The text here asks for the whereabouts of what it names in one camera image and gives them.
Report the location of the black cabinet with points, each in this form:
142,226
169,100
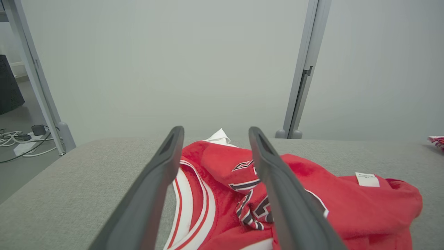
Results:
8,90

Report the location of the grey partition post double foot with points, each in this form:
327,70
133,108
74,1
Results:
307,52

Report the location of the red white-trimmed shorts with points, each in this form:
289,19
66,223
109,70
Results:
437,142

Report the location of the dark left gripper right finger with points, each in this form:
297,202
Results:
291,208

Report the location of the red white basketball jersey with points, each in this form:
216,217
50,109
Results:
347,211

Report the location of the black power adapter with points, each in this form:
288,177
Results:
39,130

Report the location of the grey partition post single foot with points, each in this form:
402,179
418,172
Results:
34,69

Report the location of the grey fabric covered platform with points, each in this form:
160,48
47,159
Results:
69,194

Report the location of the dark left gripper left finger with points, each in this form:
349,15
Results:
145,201

